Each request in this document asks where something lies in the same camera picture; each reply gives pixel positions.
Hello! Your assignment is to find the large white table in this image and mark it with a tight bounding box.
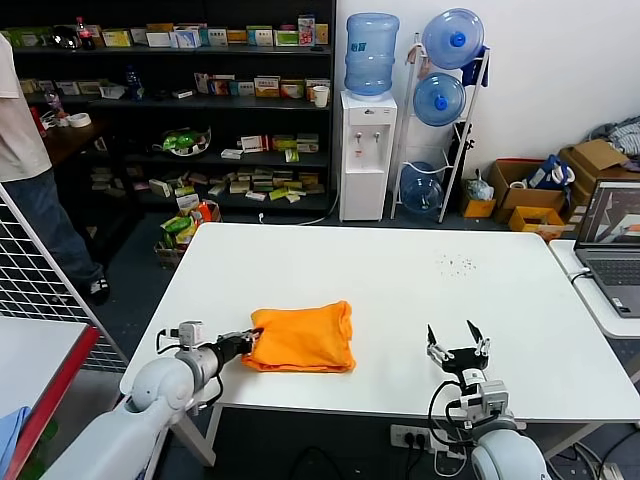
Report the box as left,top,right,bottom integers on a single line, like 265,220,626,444
120,222,640,469

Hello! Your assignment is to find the cola bottle red label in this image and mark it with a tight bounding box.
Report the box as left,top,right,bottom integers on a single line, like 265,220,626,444
75,16,97,51

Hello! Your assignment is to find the light blue medicine box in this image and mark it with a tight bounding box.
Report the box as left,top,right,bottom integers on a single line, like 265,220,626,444
173,27,203,49

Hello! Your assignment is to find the green white medicine box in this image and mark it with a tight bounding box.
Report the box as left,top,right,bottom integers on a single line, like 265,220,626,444
246,25,274,47

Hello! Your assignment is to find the pile of grey clothes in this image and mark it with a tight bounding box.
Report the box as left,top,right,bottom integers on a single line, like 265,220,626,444
589,117,640,161

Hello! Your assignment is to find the orange t-shirt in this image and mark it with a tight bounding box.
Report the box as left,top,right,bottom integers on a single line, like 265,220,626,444
241,298,357,374

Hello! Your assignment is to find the white laptop cable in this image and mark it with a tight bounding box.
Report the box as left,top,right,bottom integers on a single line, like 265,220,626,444
569,268,594,296

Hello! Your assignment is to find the person in white t-shirt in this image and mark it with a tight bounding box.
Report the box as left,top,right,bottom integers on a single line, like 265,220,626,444
0,32,112,307

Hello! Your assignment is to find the red edged white cart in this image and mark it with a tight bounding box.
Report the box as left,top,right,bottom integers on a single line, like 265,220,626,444
0,314,134,480

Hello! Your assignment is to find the tall pink box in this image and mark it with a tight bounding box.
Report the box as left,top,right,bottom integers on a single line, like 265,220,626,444
297,14,317,47

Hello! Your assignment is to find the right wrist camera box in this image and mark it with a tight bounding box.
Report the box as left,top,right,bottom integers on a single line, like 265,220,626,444
478,379,511,415

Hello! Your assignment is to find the white wire grid panel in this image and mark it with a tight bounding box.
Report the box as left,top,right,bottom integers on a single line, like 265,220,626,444
0,179,132,374

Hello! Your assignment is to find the open brown cardboard box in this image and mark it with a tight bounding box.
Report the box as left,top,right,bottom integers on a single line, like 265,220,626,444
488,159,569,224

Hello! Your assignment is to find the tied clear plastic bag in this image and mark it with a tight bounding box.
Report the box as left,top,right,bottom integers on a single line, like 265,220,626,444
465,169,496,202

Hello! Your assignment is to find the black folded tripod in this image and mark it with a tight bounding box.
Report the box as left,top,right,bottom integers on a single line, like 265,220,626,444
450,120,476,183

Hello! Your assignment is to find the white water dispenser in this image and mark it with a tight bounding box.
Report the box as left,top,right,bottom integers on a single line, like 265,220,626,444
338,90,398,222

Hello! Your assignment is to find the glossy black helmet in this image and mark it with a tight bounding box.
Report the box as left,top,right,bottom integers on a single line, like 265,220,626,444
50,23,81,49

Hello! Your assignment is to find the white orange striped box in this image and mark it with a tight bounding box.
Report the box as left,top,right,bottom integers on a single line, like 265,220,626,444
304,77,331,103

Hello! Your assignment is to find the yellow white medicine box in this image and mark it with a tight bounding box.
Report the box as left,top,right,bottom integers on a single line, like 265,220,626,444
253,75,281,98

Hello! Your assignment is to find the black right camera cable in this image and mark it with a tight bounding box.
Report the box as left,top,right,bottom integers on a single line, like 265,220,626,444
428,380,471,439

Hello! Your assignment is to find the white jug rack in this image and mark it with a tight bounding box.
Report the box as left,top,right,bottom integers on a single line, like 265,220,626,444
389,31,492,224

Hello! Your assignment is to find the labelled blue water jug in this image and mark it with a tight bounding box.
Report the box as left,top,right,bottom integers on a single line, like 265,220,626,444
343,12,401,98

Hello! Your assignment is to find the black camera cable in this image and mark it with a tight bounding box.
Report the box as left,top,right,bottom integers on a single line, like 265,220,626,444
156,327,181,356
428,380,471,439

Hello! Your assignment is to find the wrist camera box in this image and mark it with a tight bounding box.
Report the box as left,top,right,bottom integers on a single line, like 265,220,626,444
178,321,207,349
478,379,511,415

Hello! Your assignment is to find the dark brown desk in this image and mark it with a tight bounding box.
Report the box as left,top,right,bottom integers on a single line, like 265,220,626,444
42,117,114,169

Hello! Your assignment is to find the bowl of green packets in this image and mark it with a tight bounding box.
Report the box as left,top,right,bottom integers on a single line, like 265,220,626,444
150,126,213,158

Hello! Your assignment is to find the small yellow cardboard box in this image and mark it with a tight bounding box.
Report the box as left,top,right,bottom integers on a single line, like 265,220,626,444
459,194,499,220

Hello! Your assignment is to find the white floor cable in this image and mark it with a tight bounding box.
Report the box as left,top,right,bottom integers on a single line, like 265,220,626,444
258,192,342,227

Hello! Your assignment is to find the large brown cardboard box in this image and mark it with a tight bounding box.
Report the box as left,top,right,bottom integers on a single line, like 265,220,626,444
558,138,640,221

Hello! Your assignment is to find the blue plastic bottle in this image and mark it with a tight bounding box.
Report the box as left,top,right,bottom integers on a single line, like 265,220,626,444
125,63,145,102

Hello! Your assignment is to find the black left camera cable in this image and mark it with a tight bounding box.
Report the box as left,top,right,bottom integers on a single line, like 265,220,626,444
156,327,181,356

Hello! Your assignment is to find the open yellow cardboard box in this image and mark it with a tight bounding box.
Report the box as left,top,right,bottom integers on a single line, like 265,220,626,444
508,206,569,236

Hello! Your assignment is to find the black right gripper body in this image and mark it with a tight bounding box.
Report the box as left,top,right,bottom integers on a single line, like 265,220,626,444
441,347,488,388

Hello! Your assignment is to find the grey laptop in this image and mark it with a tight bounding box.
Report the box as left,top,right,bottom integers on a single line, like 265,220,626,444
574,179,640,320

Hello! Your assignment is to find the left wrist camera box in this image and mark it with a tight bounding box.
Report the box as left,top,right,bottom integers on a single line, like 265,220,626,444
178,321,207,349

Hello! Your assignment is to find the white power strip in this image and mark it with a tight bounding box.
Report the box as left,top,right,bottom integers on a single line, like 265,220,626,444
390,424,437,454

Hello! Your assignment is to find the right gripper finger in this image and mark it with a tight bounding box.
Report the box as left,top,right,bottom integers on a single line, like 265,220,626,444
467,319,491,358
425,323,454,368

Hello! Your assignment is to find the light blue cloth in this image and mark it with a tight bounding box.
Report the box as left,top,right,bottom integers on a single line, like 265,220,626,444
0,405,34,474

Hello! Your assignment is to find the yellow green medicine box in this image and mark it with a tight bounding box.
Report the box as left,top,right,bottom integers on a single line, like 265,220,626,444
102,28,134,48

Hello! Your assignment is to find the small white side table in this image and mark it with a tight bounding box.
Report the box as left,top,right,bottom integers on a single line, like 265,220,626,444
549,239,640,341

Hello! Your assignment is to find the black shelving unit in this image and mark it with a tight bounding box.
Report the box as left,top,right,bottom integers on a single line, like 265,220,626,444
0,0,338,219

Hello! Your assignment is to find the cardboard box of snacks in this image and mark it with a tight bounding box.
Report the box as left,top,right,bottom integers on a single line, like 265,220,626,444
154,199,225,271

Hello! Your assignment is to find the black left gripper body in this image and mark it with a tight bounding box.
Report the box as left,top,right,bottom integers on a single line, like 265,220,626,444
219,334,245,359

